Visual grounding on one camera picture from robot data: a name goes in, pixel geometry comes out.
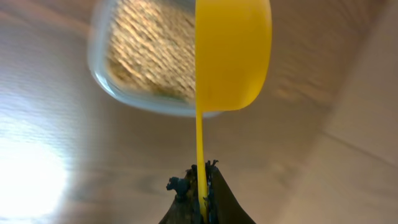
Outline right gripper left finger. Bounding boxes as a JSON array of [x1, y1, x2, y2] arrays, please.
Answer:
[[159, 165, 201, 224]]

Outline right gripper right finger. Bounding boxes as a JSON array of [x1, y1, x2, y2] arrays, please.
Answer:
[[205, 160, 256, 224]]

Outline yellow scoop cup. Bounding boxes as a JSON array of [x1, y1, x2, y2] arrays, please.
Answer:
[[195, 0, 272, 220]]

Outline clear plastic bean container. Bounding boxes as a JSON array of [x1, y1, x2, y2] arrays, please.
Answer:
[[87, 0, 221, 118]]

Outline soybeans in container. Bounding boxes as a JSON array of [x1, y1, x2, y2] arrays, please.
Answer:
[[106, 0, 195, 103]]

